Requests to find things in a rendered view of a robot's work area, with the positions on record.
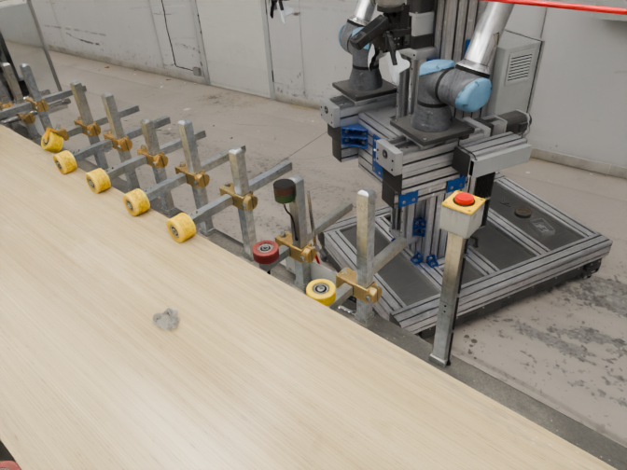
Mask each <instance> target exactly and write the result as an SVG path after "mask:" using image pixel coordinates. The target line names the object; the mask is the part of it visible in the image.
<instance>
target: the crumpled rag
mask: <svg viewBox="0 0 627 470"><path fill-rule="evenodd" d="M177 313H178V310H177V309H175V308H167V309H166V310H165V311H164V312H163V313H159V312H157V313H155V314H154V317H153V320H152V321H153V323H154V325H155V326H160V327H161V329H163V330H165V329H166V330H168V331H171V330H172V328H176V329H177V327H178V324H179V322H180V318H179V317H177V316H176V315H177Z"/></svg>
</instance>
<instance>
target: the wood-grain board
mask: <svg viewBox="0 0 627 470"><path fill-rule="evenodd" d="M54 155H55V154H53V153H51V152H49V151H48V150H45V149H43V148H42V147H41V146H39V145H37V144H35V143H33V142H32V141H30V140H28V139H26V138H24V137H23V136H21V135H19V134H17V133H16V132H14V131H12V130H10V129H9V128H7V127H5V126H3V125H1V124H0V439H1V441H2V442H3V444H4V445H5V446H6V448H7V450H8V451H9V452H10V454H11V455H12V457H13V458H14V459H15V461H16V462H17V464H18V465H19V466H20V468H21V470H618V469H616V468H614V467H612V466H611V465H609V464H607V463H604V462H603V461H601V460H599V459H597V458H596V457H594V456H592V455H591V454H589V453H588V452H586V451H584V450H582V449H580V448H578V447H576V446H574V445H573V444H571V443H569V442H567V441H565V440H564V439H562V438H560V437H559V436H557V435H555V434H553V433H551V432H550V431H548V430H546V429H544V428H542V427H541V426H539V425H537V424H535V423H533V422H531V421H529V420H527V419H526V418H525V417H523V416H521V415H519V414H518V413H516V412H514V411H512V410H511V409H509V408H506V407H504V406H503V405H501V404H499V403H497V402H495V401H494V400H493V399H491V398H489V397H488V396H486V395H484V394H481V393H480V392H478V391H476V390H474V389H472V388H471V387H469V386H467V385H465V384H464V383H463V382H461V381H459V380H457V379H455V378H453V377H451V376H449V375H448V374H446V373H444V372H442V371H441V370H439V369H437V368H435V367H433V366H431V365H429V364H428V363H426V362H425V361H423V360H421V359H419V358H418V357H416V356H414V355H412V354H410V353H409V352H406V351H404V350H403V349H401V348H399V347H398V346H396V345H395V344H393V343H391V342H389V341H387V340H386V339H383V338H381V337H380V336H378V335H376V334H374V333H372V332H371V331H369V330H368V329H366V328H364V327H363V326H361V325H358V324H357V323H355V322H353V321H351V320H349V319H348V318H346V317H344V316H342V315H340V314H339V313H337V312H335V311H334V310H332V309H330V308H328V307H326V306H325V305H323V304H321V303H319V302H318V301H316V300H314V299H312V298H310V297H308V296H306V295H304V294H302V293H301V292H300V291H298V290H296V289H295V288H293V287H291V286H289V285H287V284H286V283H283V282H281V281H279V280H278V279H276V278H274V277H272V276H271V275H270V274H268V273H266V272H264V271H263V270H260V269H258V268H256V267H255V266H253V265H251V264H249V263H248V262H246V261H244V260H242V259H240V258H239V257H238V256H235V255H233V254H232V253H230V252H228V251H226V250H225V249H223V248H221V247H219V246H217V245H216V244H214V243H212V242H210V241H208V240H206V239H205V238H203V237H202V236H200V235H198V234H196V233H195V235H193V236H192V237H190V238H188V239H187V240H185V241H183V242H177V241H175V240H174V239H173V238H172V236H171V235H170V233H169V231H168V229H167V227H166V223H167V221H168V220H169V219H170V218H168V217H166V216H164V215H163V214H160V213H158V212H156V211H155V210H153V209H151V208H149V209H148V210H146V211H144V212H143V213H141V214H139V215H137V216H134V215H131V214H130V213H129V212H128V210H127V209H126V207H125V205H124V203H123V200H122V197H123V195H125V193H123V192H121V191H119V190H117V189H116V188H114V187H110V188H108V189H106V190H104V191H101V192H99V193H94V192H93V191H92V190H91V189H90V187H89V186H88V184H87V182H86V179H85V174H86V172H85V171H83V170H81V169H79V168H78V167H77V168H76V169H75V170H73V171H71V172H69V173H65V174H63V173H61V172H60V171H59V170H58V169H57V167H56V165H55V163H54V161H53V156H54ZM167 308H175V309H177V310H178V313H177V315H176V316H177V317H179V318H180V322H179V324H178V327H177V329H176V328H172V330H171V331H168V330H166V329H165V330H163V329H161V327H160V326H155V325H154V323H153V321H152V320H153V317H154V314H155V313H157V312H159V313H163V312H164V311H165V310H166V309H167Z"/></svg>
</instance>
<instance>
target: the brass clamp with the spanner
mask: <svg viewBox="0 0 627 470"><path fill-rule="evenodd" d="M285 233H286V237H284V238H281V237H280V235H281V234H280V235H279V236H277V237H276V238H275V242H276V243H277V244H278V246H279V247H280V246H281V245H282V244H283V245H285V246H287V247H289V250H290V257H292V258H294V259H295V260H297V261H299V262H300V263H303V262H304V261H305V262H307V263H311V262H312V261H314V259H315V257H316V250H315V248H313V247H312V244H311V243H310V242H308V244H307V245H305V246H304V247H302V248H301V249H300V248H299V247H297V246H295V245H293V242H292V234H291V233H289V232H287V231H285Z"/></svg>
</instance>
